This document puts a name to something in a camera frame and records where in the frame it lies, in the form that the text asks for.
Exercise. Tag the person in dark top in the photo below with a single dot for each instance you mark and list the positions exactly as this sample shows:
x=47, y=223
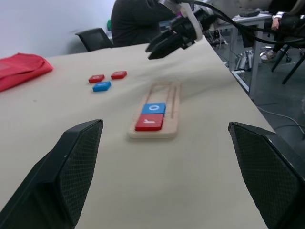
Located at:
x=133, y=23

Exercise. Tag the seated person in black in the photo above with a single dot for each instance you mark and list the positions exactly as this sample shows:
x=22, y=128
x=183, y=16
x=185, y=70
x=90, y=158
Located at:
x=290, y=21

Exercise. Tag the bystander bare hand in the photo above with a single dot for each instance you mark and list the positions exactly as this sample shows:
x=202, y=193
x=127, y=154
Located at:
x=275, y=23

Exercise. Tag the black office chair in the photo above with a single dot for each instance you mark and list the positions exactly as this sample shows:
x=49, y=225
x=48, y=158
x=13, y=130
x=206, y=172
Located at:
x=95, y=38

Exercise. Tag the blue letter t block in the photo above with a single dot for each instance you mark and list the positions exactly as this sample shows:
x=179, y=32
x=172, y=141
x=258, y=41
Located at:
x=102, y=86

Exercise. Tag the red letter r block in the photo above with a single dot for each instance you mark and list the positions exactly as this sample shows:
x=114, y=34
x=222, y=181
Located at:
x=149, y=122

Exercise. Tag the wooden letter tray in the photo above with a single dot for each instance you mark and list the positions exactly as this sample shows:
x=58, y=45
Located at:
x=175, y=100

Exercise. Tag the blue letter o block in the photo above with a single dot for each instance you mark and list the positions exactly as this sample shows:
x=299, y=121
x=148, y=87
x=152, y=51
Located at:
x=153, y=108

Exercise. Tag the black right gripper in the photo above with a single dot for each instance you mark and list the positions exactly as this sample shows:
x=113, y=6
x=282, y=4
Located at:
x=183, y=28

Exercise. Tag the red letter o block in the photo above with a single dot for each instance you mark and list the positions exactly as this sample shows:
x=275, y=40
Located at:
x=96, y=78

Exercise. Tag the red fabric pouch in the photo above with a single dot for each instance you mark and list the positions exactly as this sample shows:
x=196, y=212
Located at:
x=19, y=69

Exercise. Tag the red letter b block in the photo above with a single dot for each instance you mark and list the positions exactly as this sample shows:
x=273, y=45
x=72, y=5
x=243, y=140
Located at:
x=118, y=75

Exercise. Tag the black swivel chair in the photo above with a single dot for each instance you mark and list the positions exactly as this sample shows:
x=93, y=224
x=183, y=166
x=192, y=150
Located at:
x=293, y=55

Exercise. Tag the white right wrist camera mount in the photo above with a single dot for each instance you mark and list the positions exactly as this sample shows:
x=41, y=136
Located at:
x=195, y=23

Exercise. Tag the white desk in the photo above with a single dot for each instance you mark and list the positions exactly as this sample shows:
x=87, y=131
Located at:
x=255, y=20

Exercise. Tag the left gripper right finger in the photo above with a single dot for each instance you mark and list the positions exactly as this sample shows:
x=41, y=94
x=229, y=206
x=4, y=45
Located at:
x=274, y=179

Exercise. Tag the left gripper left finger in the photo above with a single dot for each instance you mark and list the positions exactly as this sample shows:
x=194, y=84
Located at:
x=47, y=190

